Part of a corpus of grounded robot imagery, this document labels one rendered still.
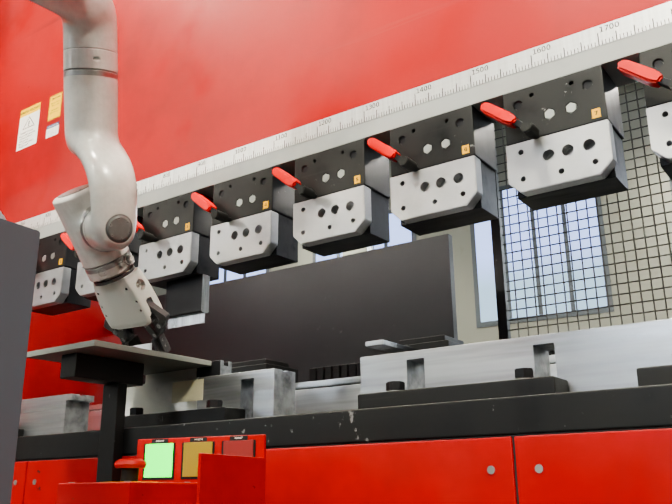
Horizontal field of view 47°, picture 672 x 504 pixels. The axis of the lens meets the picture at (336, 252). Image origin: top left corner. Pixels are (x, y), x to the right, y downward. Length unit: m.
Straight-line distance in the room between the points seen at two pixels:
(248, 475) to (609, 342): 0.49
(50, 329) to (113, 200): 1.14
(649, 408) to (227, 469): 0.48
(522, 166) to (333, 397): 0.65
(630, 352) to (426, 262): 0.85
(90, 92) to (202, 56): 0.38
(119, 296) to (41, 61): 0.94
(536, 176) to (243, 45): 0.72
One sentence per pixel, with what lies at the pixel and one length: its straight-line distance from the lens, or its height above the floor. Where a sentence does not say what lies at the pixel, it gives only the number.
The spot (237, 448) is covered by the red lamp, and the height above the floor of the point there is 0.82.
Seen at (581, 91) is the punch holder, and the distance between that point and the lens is 1.17.
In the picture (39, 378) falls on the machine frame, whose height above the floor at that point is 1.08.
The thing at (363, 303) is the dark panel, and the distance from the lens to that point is 1.89.
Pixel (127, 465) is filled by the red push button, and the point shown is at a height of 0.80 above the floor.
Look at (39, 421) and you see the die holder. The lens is 1.81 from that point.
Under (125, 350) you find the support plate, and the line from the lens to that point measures 1.32.
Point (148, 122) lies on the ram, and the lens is 1.74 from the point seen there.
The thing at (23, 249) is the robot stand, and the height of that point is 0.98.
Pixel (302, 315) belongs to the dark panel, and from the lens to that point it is 2.00.
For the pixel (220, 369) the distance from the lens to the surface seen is 1.44.
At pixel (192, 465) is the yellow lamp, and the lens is 1.09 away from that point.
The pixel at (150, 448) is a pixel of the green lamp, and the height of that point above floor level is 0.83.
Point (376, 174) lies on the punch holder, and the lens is 1.33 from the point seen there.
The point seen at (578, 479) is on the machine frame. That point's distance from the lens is 0.94.
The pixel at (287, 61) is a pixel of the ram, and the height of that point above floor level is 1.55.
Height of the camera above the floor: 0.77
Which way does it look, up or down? 17 degrees up
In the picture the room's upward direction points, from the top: 1 degrees counter-clockwise
